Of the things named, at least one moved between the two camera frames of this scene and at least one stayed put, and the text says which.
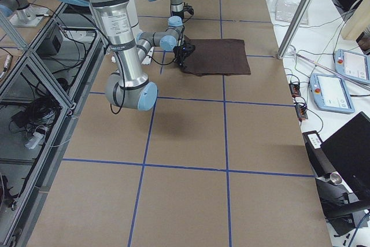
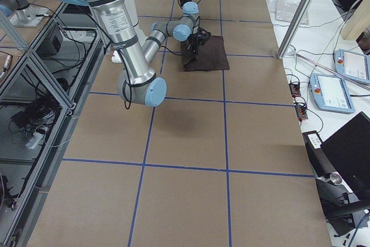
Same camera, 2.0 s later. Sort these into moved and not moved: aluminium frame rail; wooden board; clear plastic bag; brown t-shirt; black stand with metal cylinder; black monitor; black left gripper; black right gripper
Moved: brown t-shirt; black right gripper; black left gripper
Not moved: clear plastic bag; aluminium frame rail; wooden board; black stand with metal cylinder; black monitor
